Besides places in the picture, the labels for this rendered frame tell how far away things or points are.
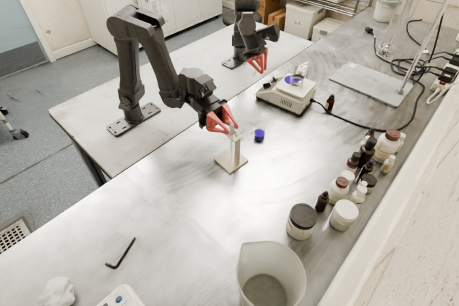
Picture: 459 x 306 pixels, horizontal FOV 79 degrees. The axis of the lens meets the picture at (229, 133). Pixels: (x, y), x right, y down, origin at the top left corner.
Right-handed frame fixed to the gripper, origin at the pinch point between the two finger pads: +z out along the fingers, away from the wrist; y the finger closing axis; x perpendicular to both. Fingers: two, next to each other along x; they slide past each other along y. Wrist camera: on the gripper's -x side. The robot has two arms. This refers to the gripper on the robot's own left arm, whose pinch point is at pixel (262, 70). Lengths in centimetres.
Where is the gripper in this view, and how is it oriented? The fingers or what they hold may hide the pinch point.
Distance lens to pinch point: 110.7
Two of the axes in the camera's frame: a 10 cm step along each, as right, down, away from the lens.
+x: -8.2, 1.4, 5.6
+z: 3.9, 8.4, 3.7
